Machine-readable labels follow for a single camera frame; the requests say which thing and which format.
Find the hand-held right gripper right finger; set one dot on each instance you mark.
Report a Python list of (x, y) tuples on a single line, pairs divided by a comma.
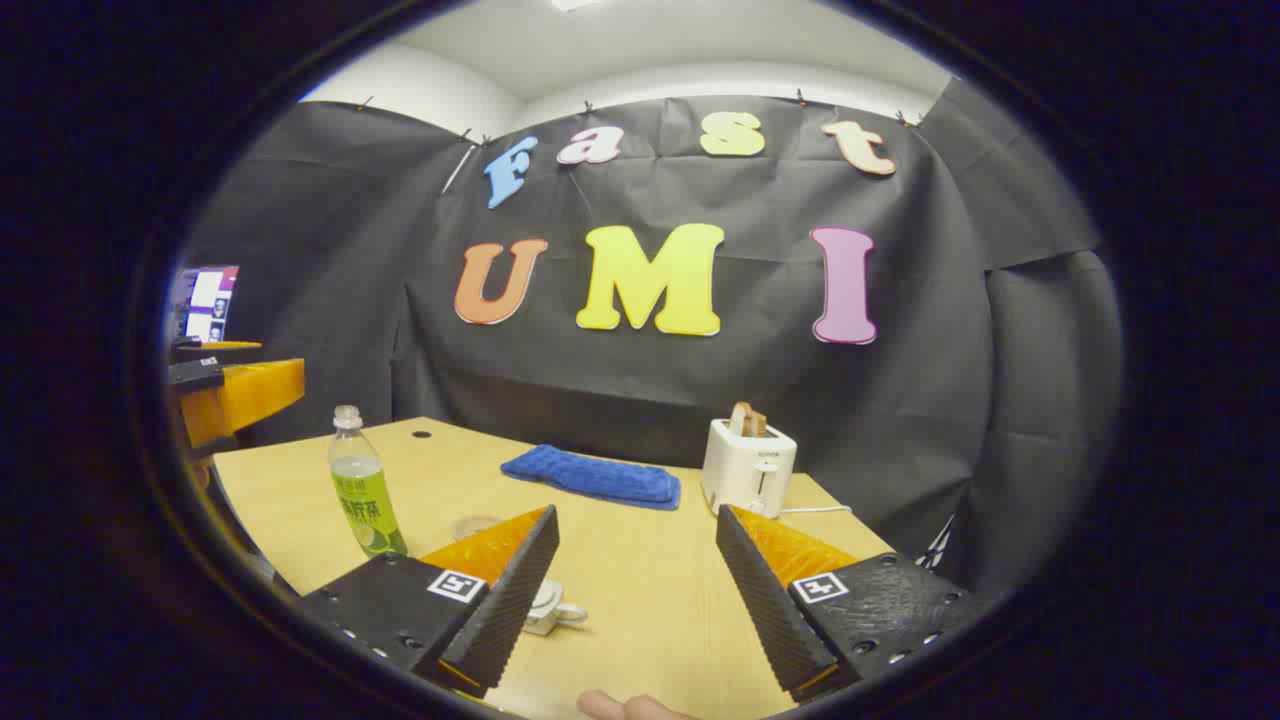
[(765, 610)]

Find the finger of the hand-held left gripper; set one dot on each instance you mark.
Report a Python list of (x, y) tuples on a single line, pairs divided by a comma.
[(215, 352), (200, 375)]

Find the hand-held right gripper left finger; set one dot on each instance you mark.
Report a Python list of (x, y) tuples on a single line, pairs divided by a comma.
[(505, 610)]

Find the computer monitor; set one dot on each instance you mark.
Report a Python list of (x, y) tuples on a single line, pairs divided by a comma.
[(210, 300)]

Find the blue towel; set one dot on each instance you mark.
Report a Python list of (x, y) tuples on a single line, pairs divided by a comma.
[(590, 475)]

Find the white toaster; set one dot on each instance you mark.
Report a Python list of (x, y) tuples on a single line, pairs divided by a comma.
[(745, 470)]

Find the bread slice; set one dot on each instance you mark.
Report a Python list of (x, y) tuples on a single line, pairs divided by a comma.
[(745, 420)]

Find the green label water bottle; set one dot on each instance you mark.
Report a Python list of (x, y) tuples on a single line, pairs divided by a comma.
[(365, 510)]

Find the round wooden coaster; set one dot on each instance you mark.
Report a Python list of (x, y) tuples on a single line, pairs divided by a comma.
[(470, 525)]

